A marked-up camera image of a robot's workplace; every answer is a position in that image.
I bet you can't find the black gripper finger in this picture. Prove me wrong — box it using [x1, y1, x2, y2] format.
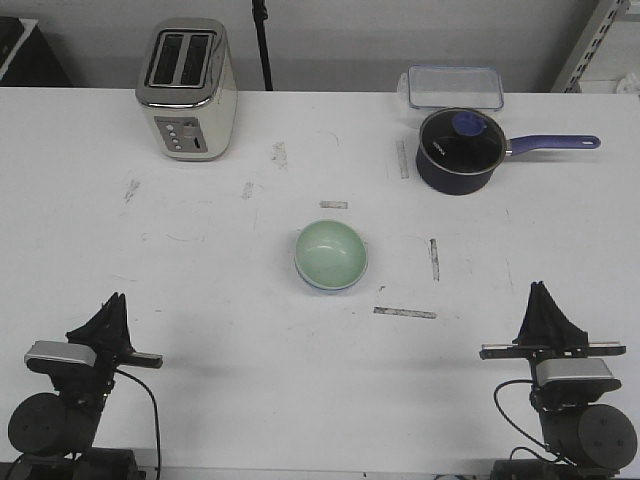
[540, 282, 589, 346]
[513, 282, 546, 346]
[66, 292, 121, 350]
[117, 293, 133, 350]

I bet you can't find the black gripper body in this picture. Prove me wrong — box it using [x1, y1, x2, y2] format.
[54, 350, 163, 405]
[479, 341, 627, 414]

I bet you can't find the blue bowl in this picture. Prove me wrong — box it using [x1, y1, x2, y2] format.
[296, 269, 367, 295]

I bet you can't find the light green bowl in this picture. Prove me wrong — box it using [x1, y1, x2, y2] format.
[294, 219, 368, 274]

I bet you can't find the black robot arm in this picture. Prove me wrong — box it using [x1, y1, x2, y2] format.
[479, 282, 638, 479]
[1, 293, 163, 479]

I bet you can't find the dark blue saucepan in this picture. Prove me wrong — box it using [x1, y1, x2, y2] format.
[416, 107, 601, 195]

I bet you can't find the glass pot lid blue knob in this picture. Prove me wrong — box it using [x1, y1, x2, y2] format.
[419, 108, 506, 175]

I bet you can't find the clear plastic food container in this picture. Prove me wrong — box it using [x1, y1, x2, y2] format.
[397, 64, 504, 111]

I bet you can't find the cream two-slot toaster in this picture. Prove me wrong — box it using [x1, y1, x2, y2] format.
[135, 17, 238, 162]

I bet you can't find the black box at left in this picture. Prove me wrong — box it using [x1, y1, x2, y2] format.
[1, 16, 73, 88]

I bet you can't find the metal shelf rack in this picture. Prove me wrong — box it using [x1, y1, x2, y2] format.
[550, 1, 639, 94]

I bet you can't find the black tripod pole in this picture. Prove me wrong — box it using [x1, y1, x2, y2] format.
[251, 0, 273, 91]

